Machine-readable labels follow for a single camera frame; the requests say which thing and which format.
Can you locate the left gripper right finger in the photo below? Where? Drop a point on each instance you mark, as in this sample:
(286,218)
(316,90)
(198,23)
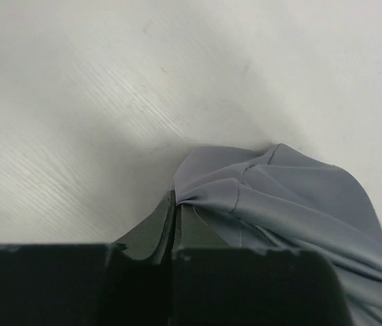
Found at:
(215,284)

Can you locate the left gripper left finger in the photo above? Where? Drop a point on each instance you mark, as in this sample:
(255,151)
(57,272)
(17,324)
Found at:
(126,282)

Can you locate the grey pillowcase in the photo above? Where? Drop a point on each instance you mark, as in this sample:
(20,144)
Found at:
(280,198)

